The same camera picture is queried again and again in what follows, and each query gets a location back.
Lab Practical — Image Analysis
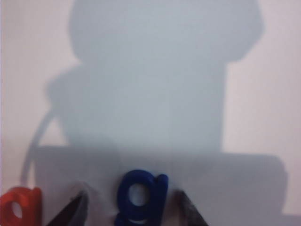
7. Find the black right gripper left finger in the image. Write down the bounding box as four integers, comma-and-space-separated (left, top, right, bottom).
46, 187, 92, 226

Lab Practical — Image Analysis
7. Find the blue letter g magnet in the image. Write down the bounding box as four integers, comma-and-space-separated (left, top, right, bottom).
114, 169, 169, 226

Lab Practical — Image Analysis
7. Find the red letter a magnet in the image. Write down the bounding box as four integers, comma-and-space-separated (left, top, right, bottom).
0, 186, 42, 226

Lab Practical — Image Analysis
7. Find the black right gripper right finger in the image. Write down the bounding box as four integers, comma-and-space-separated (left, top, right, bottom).
172, 189, 210, 226

